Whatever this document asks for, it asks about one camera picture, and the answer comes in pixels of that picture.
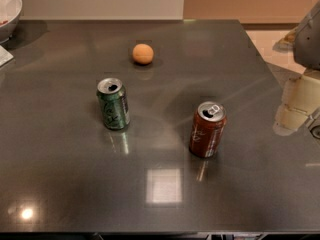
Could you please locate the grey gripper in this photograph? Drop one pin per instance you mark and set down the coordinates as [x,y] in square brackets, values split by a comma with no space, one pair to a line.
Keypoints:
[309,43]

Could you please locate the red coke can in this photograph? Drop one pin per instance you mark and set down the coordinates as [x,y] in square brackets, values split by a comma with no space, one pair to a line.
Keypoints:
[208,124]

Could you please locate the green soda can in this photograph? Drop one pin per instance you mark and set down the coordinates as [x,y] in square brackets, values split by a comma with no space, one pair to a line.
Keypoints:
[111,94]

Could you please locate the orange fruit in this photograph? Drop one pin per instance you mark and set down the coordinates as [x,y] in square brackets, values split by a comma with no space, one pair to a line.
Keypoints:
[143,54]

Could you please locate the white paper sheet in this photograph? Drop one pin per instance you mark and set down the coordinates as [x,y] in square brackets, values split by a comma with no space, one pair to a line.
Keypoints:
[5,56]

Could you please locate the white bowl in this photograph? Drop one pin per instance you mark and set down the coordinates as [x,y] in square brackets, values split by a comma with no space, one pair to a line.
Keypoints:
[10,11]

